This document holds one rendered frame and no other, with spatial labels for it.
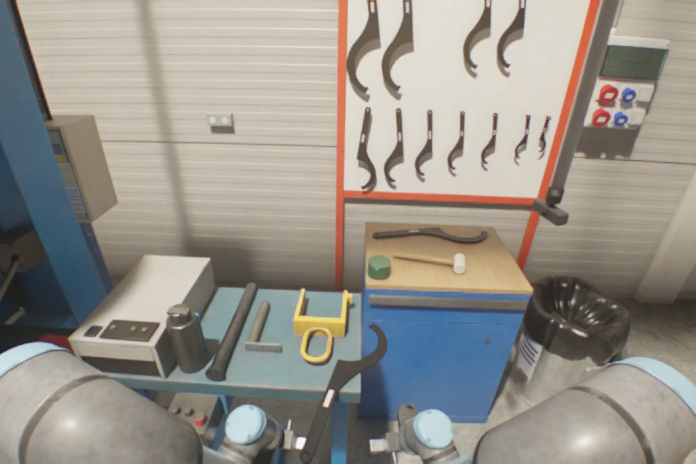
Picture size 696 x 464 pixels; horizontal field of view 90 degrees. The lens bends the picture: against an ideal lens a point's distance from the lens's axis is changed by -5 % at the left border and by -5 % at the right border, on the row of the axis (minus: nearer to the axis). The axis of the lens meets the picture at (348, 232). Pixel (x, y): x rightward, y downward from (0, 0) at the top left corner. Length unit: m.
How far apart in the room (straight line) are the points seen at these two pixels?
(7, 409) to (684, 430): 0.71
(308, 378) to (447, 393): 1.18
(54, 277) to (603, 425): 1.38
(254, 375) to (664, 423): 0.88
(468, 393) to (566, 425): 1.70
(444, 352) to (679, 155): 2.25
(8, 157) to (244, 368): 0.84
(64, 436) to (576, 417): 0.51
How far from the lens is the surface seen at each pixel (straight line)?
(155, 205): 3.12
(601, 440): 0.47
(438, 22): 2.45
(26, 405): 0.51
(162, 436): 0.48
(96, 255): 2.04
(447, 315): 1.73
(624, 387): 0.52
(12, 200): 1.34
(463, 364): 1.98
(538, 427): 0.48
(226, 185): 2.82
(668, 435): 0.53
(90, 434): 0.47
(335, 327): 1.14
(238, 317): 1.22
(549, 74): 2.68
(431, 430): 1.00
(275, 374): 1.09
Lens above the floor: 1.89
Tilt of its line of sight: 29 degrees down
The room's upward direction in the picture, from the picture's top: 2 degrees clockwise
